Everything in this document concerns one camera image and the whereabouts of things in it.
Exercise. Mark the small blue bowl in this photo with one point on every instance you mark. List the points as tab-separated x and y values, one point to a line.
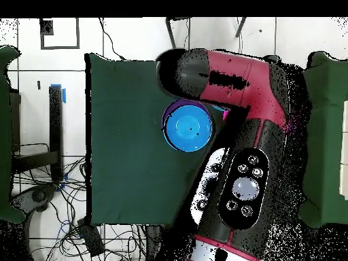
187	127

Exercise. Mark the large blue bowl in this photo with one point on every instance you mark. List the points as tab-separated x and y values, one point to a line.
219	108

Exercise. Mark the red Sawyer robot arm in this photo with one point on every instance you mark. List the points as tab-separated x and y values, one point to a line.
258	95

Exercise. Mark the dark green table cloth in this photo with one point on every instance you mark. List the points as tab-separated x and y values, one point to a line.
122	149

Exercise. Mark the large pink bowl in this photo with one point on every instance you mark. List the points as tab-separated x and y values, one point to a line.
225	114

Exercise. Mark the black metal leg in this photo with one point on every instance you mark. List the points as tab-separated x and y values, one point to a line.
170	32
240	27

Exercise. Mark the black stand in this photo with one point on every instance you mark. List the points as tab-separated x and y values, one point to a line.
55	122

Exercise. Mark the black power adapter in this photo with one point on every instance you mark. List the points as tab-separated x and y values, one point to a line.
91	239

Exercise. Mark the black office chair base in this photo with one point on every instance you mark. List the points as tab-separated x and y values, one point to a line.
38	195

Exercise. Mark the green covered side table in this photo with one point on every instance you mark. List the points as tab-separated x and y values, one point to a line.
5	136
326	136

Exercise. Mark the white boxes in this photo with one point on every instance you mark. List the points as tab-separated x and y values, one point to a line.
344	149

